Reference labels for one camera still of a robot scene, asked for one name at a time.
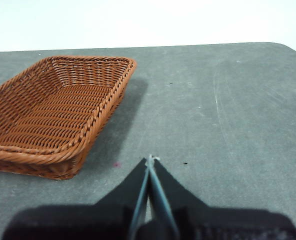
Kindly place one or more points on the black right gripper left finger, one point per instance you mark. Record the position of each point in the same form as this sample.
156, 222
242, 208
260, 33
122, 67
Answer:
93, 220

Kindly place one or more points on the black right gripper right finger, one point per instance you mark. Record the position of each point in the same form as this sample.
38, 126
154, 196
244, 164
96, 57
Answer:
213, 225

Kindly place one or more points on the brown woven wicker basket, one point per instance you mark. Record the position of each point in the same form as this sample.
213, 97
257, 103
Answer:
53, 112

